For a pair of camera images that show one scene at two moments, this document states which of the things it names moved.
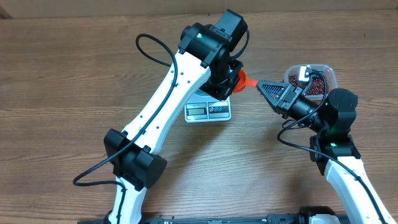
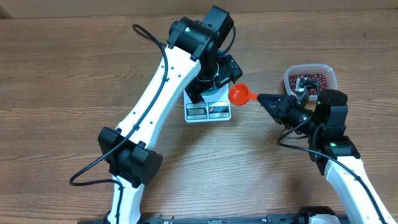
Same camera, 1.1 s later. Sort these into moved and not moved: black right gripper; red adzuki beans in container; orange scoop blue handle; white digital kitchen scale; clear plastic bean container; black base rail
Moved: orange scoop blue handle; black right gripper
Not moved: white digital kitchen scale; clear plastic bean container; black base rail; red adzuki beans in container
